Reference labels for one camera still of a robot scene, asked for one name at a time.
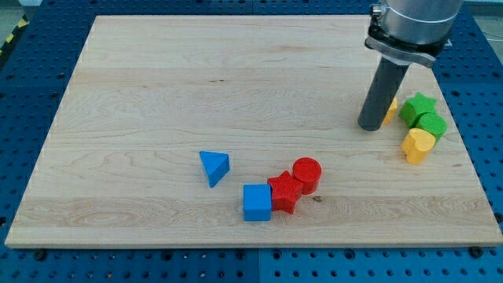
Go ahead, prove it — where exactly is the light wooden board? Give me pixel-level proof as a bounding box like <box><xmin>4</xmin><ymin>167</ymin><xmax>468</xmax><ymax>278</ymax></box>
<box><xmin>6</xmin><ymin>16</ymin><xmax>502</xmax><ymax>248</ymax></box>

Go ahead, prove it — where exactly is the blue cube block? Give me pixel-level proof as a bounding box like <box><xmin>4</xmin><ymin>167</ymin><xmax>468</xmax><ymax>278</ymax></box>
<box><xmin>243</xmin><ymin>184</ymin><xmax>272</xmax><ymax>222</ymax></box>

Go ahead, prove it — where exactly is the yellow heart block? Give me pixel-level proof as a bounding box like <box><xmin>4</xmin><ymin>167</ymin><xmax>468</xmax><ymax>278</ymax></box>
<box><xmin>401</xmin><ymin>128</ymin><xmax>436</xmax><ymax>165</ymax></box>

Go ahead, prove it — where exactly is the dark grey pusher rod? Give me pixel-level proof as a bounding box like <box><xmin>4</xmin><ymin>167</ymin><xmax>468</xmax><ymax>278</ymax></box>
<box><xmin>358</xmin><ymin>57</ymin><xmax>409</xmax><ymax>131</ymax></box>

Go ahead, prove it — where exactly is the green cylinder block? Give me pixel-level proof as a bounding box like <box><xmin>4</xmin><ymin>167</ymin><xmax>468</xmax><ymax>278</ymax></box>
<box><xmin>416</xmin><ymin>113</ymin><xmax>447</xmax><ymax>142</ymax></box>

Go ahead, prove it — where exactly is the yellow black hazard tape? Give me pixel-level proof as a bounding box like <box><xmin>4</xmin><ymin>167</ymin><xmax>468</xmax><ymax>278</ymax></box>
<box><xmin>1</xmin><ymin>14</ymin><xmax>30</xmax><ymax>56</ymax></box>

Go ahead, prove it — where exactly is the blue triangle block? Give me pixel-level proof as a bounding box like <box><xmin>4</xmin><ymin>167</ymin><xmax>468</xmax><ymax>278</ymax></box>
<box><xmin>199</xmin><ymin>151</ymin><xmax>230</xmax><ymax>188</ymax></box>

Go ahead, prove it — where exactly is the yellow block behind rod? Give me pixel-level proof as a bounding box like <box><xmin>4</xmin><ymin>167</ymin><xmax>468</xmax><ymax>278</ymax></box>
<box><xmin>382</xmin><ymin>97</ymin><xmax>398</xmax><ymax>125</ymax></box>

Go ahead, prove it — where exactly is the red star block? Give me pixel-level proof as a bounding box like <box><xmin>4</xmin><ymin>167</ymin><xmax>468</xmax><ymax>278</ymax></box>
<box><xmin>267</xmin><ymin>171</ymin><xmax>303</xmax><ymax>215</ymax></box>

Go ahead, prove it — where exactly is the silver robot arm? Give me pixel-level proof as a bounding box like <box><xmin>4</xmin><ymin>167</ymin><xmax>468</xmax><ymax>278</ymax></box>
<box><xmin>365</xmin><ymin>0</ymin><xmax>463</xmax><ymax>68</ymax></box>

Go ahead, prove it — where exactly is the green star block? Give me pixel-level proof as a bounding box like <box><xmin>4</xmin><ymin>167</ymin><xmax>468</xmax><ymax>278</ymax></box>
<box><xmin>398</xmin><ymin>92</ymin><xmax>437</xmax><ymax>128</ymax></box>

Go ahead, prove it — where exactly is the red cylinder block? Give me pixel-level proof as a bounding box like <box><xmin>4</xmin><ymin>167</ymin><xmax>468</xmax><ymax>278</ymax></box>
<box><xmin>292</xmin><ymin>157</ymin><xmax>322</xmax><ymax>195</ymax></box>

